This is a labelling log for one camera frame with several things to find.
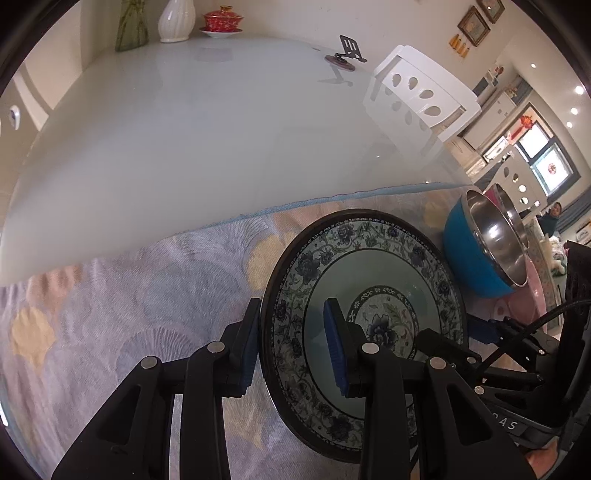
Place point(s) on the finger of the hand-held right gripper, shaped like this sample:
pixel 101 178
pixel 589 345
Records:
pixel 443 344
pixel 484 332

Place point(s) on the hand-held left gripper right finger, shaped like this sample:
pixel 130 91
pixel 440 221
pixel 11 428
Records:
pixel 336 350

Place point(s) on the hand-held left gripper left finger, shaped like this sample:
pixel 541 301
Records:
pixel 246 360

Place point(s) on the pink cartoon steel-lined bowl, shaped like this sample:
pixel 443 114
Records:
pixel 538 295

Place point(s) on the blue steel-lined bowl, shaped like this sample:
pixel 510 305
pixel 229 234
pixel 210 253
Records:
pixel 466 249

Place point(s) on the blue floral ceramic plate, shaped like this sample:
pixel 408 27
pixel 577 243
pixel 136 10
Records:
pixel 392 258

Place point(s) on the person's right forearm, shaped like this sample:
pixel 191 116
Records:
pixel 542 468

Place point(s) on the fan-patterned tablecloth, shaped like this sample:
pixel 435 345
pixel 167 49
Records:
pixel 115 300

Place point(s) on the white dining chair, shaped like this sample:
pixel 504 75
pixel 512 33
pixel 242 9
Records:
pixel 425 78
pixel 512 184

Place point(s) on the window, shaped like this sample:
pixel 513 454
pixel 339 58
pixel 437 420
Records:
pixel 549 166

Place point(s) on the white cabinet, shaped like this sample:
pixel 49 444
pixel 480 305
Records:
pixel 489 120

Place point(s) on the red knot decoration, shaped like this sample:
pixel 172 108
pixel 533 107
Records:
pixel 527 123

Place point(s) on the orange hanging ornaments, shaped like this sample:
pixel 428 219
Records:
pixel 459 45

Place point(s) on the black phone stand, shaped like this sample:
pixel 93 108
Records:
pixel 348 48

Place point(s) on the red lidded teacup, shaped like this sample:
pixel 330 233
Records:
pixel 221 21

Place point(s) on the white ceramic vase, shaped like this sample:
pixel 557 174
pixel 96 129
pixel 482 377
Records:
pixel 175 21

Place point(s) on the green glass vase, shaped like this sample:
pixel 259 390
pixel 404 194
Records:
pixel 131 27

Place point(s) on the small framed wall picture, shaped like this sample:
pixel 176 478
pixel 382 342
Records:
pixel 473 25
pixel 491 9

